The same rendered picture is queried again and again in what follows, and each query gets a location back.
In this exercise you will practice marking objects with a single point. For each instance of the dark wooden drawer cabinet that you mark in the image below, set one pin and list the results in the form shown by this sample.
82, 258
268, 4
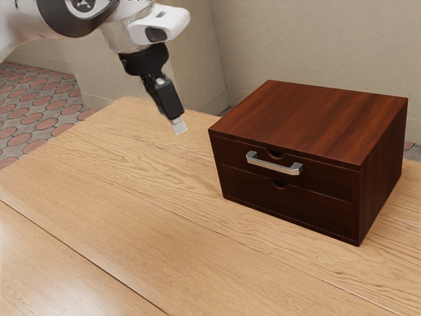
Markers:
306, 154

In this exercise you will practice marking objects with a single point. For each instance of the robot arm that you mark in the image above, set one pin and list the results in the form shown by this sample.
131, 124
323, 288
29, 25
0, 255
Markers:
82, 19

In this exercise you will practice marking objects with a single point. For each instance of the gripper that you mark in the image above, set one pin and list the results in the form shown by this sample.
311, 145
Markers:
144, 61

